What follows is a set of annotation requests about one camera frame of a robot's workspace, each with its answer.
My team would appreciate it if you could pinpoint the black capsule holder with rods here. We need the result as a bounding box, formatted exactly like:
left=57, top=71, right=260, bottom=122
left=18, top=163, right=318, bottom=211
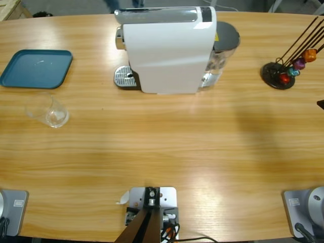
left=260, top=16, right=324, bottom=90

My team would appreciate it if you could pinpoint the clear water tank black lid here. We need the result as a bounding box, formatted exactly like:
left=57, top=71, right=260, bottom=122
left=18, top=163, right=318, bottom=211
left=198, top=21, right=241, bottom=92

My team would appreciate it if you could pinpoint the person in blue jeans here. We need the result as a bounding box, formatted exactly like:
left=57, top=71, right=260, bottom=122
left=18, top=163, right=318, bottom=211
left=104, top=0, right=145, bottom=14

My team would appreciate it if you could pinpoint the dark camera mount post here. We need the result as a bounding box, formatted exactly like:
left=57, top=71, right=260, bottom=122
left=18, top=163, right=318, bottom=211
left=113, top=186, right=161, bottom=243

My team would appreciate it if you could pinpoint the white metal frame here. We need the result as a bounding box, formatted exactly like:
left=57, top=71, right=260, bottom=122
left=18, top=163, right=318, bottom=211
left=268, top=0, right=285, bottom=13

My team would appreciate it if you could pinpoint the orange coffee capsule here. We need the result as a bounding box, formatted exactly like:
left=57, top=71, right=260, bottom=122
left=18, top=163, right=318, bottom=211
left=303, top=48, right=318, bottom=63

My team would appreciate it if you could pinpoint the teal plastic tray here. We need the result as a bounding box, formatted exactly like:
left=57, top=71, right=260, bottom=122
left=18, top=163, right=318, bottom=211
left=0, top=49, right=73, bottom=90

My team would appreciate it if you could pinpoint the white capsule coffee machine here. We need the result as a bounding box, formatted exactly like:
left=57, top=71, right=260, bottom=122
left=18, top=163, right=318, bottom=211
left=113, top=5, right=218, bottom=96

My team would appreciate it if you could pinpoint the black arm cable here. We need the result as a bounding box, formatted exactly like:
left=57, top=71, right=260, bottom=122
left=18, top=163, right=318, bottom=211
left=0, top=217, right=10, bottom=236
left=295, top=222, right=317, bottom=243

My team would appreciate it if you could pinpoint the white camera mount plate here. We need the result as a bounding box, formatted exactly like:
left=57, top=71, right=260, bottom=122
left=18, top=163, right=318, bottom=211
left=126, top=186, right=180, bottom=241

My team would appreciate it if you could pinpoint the white paper tape piece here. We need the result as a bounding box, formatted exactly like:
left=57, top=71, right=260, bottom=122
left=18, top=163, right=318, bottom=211
left=115, top=190, right=130, bottom=205

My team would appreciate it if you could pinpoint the clear drinking glass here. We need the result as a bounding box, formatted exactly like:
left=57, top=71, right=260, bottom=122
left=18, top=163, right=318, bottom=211
left=24, top=92, right=70, bottom=129

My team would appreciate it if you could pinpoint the black power cable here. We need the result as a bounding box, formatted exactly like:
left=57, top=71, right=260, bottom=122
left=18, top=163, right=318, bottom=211
left=174, top=236, right=218, bottom=243

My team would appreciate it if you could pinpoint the robot arm grey base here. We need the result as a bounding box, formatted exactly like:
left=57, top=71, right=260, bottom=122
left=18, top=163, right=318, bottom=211
left=282, top=186, right=324, bottom=238
left=0, top=189, right=29, bottom=236

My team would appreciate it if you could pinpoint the purple coffee capsule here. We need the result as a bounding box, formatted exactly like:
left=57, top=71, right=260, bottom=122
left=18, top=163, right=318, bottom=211
left=293, top=57, right=306, bottom=71

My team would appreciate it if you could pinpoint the thin white cable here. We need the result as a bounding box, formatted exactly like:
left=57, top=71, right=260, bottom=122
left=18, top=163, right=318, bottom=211
left=216, top=4, right=238, bottom=12

